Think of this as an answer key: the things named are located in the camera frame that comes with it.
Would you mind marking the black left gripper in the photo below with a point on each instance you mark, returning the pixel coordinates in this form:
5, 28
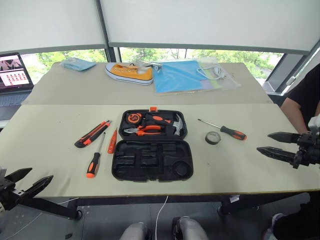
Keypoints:
8, 193

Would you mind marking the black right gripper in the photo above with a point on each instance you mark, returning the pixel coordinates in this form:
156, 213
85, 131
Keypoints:
308, 150

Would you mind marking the black electrical tape roll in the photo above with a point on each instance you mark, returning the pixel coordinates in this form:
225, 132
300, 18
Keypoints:
208, 140

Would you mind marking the black orange utility knife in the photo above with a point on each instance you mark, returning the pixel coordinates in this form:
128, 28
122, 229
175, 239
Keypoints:
91, 135

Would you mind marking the orange voltage tester pen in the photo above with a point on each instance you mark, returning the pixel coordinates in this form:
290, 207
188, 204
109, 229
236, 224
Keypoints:
112, 142

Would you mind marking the black tool case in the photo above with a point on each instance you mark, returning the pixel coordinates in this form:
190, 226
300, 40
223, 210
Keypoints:
152, 162

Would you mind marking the black table leg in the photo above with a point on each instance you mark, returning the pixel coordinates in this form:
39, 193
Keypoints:
57, 208
250, 202

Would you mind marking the person in black shirt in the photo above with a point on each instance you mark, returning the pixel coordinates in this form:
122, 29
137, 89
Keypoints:
310, 90

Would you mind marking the clear plastic zip bag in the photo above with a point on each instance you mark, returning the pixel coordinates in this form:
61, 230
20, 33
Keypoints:
231, 81

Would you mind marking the white grey person's shoe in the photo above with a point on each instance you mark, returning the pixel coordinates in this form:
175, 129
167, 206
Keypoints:
271, 227

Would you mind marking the open laptop computer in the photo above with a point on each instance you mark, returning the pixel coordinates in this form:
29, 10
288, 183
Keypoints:
12, 82

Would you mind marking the steel claw hammer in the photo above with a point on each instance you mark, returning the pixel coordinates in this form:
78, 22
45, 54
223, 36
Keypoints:
178, 124

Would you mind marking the grey rounded robot knee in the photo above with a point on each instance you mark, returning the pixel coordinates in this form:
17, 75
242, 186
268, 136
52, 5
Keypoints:
135, 232
191, 230

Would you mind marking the orange black tape measure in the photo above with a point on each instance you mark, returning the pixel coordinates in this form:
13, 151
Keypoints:
133, 118

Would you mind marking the light blue folded cloth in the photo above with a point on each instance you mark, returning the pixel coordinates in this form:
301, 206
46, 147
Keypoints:
77, 64

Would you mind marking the white roller blind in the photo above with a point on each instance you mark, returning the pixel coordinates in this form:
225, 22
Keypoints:
50, 22
212, 22

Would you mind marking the yellow canvas sneaker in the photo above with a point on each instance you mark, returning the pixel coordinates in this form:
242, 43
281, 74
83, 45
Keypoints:
130, 73

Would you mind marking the clear crumpled plastic package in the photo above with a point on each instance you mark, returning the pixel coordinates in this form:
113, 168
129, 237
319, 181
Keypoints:
147, 65

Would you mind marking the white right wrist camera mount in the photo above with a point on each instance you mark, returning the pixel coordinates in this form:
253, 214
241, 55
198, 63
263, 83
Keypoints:
315, 125

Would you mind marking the dark window frame post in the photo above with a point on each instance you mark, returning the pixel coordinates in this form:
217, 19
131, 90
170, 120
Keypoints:
106, 32

